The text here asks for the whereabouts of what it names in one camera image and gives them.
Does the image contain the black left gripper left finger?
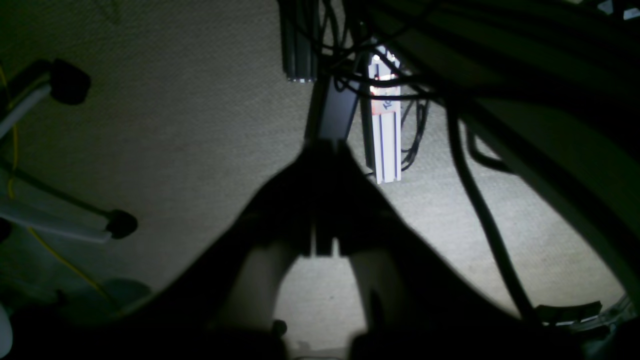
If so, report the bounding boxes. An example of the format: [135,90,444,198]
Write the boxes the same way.
[125,150,321,360]

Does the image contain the dark aluminium extrusion leg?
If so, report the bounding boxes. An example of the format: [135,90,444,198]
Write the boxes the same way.
[278,0,320,84]

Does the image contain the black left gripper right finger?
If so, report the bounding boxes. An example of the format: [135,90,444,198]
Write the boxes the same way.
[330,145,551,360]

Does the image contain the white aluminium extrusion leg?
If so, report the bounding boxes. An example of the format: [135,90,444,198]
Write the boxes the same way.
[368,46,402,185]

